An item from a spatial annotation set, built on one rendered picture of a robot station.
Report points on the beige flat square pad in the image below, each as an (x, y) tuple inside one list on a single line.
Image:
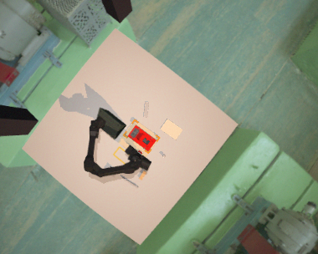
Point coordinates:
[(171, 129)]

